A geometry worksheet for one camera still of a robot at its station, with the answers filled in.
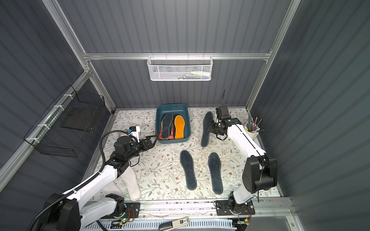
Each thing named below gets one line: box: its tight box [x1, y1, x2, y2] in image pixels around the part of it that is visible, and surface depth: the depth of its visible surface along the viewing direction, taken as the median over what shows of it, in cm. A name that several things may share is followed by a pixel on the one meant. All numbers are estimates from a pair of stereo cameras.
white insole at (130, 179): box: [120, 166, 142, 202], surface depth 82 cm
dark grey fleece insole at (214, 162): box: [207, 152, 224, 195], surface depth 88 cm
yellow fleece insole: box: [174, 115, 186, 140], surface depth 108 cm
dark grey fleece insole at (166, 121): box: [161, 113, 173, 141], surface depth 107 cm
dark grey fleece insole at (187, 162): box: [179, 149, 198, 191], surface depth 90 cm
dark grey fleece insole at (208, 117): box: [200, 111, 214, 148], surface depth 94 cm
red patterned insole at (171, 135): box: [169, 128, 175, 140], surface depth 104 cm
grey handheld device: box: [158, 216, 190, 231], surface depth 68 cm
